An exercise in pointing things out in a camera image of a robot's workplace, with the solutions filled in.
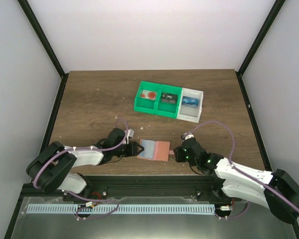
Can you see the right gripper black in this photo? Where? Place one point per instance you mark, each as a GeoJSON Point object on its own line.
{"type": "Point", "coordinates": [178, 154]}

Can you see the right black frame post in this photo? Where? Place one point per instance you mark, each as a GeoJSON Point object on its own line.
{"type": "Point", "coordinates": [271, 16]}

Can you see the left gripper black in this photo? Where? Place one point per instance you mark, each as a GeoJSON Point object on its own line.
{"type": "Point", "coordinates": [129, 148]}

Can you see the black frame post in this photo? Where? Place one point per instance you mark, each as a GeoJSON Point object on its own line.
{"type": "Point", "coordinates": [29, 13]}
{"type": "Point", "coordinates": [271, 16]}

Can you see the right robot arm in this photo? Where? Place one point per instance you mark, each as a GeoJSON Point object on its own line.
{"type": "Point", "coordinates": [276, 191]}

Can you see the black card in bin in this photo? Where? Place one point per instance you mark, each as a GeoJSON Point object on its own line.
{"type": "Point", "coordinates": [169, 98]}

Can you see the black aluminium frame rail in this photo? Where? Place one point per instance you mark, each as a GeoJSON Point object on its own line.
{"type": "Point", "coordinates": [201, 188]}

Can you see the white bin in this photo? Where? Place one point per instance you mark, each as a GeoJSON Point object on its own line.
{"type": "Point", "coordinates": [187, 113]}

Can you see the middle green bin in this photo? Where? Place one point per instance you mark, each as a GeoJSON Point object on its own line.
{"type": "Point", "coordinates": [166, 109]}

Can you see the left black frame post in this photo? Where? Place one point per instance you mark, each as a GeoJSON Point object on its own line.
{"type": "Point", "coordinates": [29, 13]}

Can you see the left green bin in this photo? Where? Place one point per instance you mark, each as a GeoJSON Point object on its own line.
{"type": "Point", "coordinates": [146, 99]}

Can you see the blue card in bin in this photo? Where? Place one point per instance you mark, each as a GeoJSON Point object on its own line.
{"type": "Point", "coordinates": [190, 101]}

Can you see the red white card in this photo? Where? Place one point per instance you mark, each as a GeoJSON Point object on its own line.
{"type": "Point", "coordinates": [149, 95]}

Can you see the green bin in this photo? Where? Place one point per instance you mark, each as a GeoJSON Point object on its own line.
{"type": "Point", "coordinates": [146, 99]}
{"type": "Point", "coordinates": [166, 109]}

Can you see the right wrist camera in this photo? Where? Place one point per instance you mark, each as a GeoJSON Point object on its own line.
{"type": "Point", "coordinates": [187, 136]}

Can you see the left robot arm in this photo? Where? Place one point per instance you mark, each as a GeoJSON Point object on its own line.
{"type": "Point", "coordinates": [50, 170]}

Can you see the light blue cable duct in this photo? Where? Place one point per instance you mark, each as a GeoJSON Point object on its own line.
{"type": "Point", "coordinates": [188, 209]}

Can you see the pink card holder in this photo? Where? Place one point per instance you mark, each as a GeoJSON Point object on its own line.
{"type": "Point", "coordinates": [155, 150]}

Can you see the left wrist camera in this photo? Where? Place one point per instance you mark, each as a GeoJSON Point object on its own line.
{"type": "Point", "coordinates": [130, 133]}

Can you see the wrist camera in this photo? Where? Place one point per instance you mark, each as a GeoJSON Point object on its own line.
{"type": "Point", "coordinates": [187, 136]}
{"type": "Point", "coordinates": [130, 133]}

